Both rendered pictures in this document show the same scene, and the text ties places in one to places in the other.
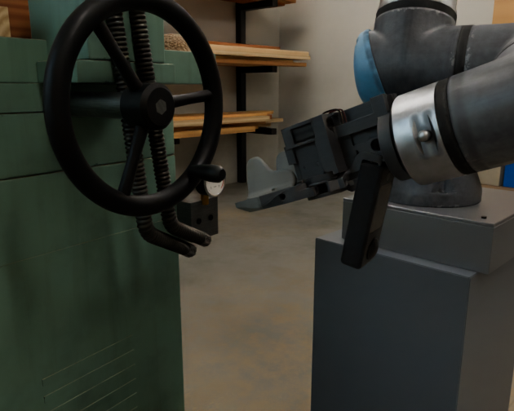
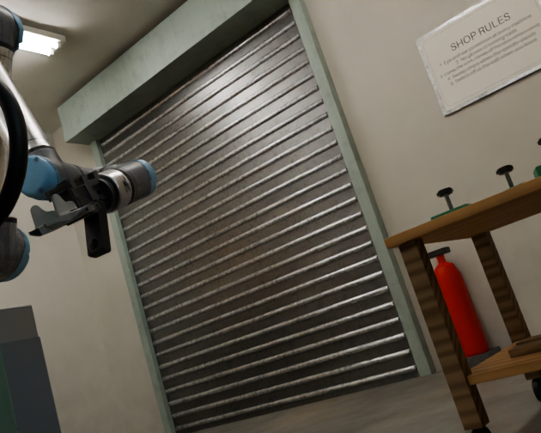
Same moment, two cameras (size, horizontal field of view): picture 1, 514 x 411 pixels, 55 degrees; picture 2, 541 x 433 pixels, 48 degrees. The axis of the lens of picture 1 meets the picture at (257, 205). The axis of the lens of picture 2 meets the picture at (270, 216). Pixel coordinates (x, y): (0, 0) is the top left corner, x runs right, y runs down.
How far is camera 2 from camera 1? 130 cm
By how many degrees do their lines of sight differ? 102
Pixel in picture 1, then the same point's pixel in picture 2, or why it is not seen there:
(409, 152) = (123, 189)
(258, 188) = (63, 210)
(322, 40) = not seen: outside the picture
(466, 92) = (128, 169)
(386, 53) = (57, 164)
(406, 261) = not seen: outside the picture
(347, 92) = not seen: outside the picture
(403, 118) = (116, 176)
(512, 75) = (136, 166)
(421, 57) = (69, 169)
